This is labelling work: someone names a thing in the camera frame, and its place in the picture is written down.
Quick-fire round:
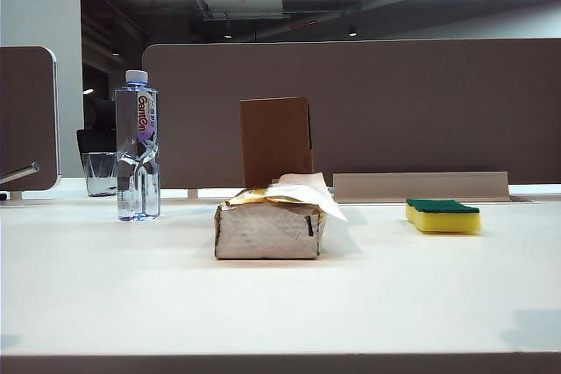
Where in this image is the yellow sponge with green pad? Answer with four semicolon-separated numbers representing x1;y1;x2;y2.
405;197;482;235

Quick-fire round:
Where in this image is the wide brown cardboard box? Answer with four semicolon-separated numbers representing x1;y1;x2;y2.
238;95;316;189

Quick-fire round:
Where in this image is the small brown desk partition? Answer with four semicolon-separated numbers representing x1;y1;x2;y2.
0;46;60;194

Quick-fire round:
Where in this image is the clear drinking glass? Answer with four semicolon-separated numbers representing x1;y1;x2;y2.
81;151;119;198

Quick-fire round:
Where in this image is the silver metal rod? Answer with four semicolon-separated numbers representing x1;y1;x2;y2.
0;161;40;185

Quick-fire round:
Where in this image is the gold tissue pack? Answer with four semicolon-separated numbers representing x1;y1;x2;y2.
213;187;328;261

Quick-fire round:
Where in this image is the beige cable tray lid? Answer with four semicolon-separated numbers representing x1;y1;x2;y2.
331;171;513;203

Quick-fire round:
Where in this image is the clear plastic water bottle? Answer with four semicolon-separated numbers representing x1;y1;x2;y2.
114;69;161;222

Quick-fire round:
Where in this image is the black office chair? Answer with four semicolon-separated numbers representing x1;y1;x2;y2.
76;97;118;173

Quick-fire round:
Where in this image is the large brown desk partition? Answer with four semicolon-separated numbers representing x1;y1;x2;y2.
142;38;561;191

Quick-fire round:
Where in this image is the white tissue sheet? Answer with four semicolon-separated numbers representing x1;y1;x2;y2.
265;171;350;222

